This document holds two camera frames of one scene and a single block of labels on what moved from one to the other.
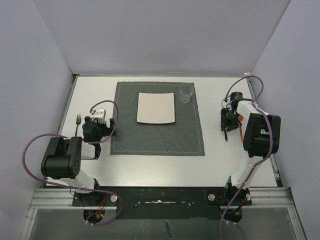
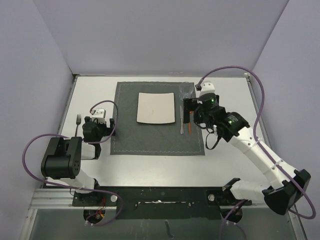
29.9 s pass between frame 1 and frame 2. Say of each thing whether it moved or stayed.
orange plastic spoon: moved
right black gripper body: moved
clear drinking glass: stayed
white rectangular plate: stayed
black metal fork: stayed
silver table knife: moved
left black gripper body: stayed
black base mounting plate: stayed
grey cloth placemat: stayed
